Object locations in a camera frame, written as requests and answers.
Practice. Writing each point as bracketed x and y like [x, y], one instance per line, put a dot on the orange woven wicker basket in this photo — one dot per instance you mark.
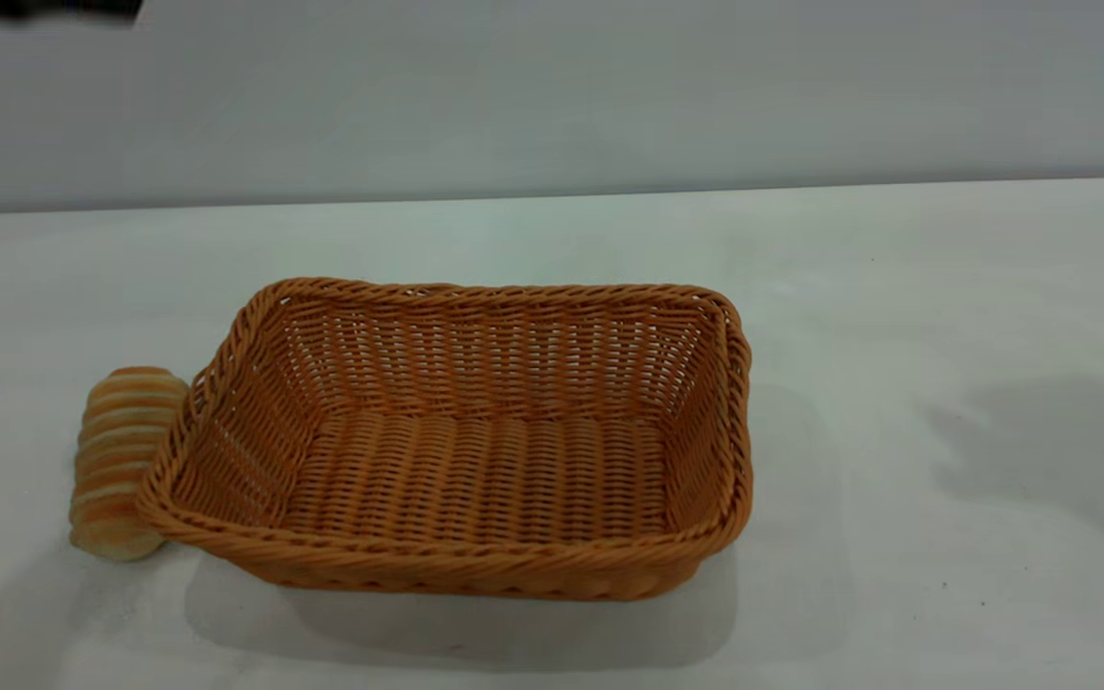
[475, 479]

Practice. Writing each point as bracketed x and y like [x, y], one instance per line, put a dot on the striped long bread roll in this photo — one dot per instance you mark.
[111, 460]

